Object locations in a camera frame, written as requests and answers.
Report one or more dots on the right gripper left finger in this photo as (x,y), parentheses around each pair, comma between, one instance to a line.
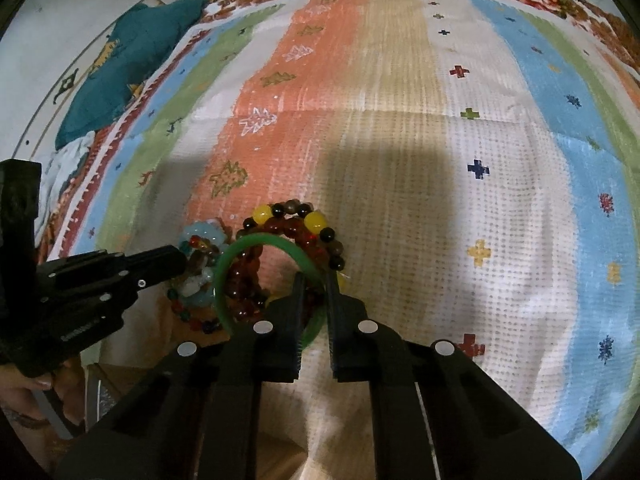
(195,415)

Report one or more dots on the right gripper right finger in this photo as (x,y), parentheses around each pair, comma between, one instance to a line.
(435,413)

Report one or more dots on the green bangle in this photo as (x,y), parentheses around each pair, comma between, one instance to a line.
(305,265)

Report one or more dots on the metal tin box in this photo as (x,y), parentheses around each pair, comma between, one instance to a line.
(106,385)

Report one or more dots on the person's left hand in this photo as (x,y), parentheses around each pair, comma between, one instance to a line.
(67,381)

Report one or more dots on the white cloth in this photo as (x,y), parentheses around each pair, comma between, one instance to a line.
(59,169)

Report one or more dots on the striped colourful mat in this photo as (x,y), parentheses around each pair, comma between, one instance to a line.
(477,160)

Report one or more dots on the teal pillow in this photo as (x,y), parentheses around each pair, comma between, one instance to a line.
(141,40)

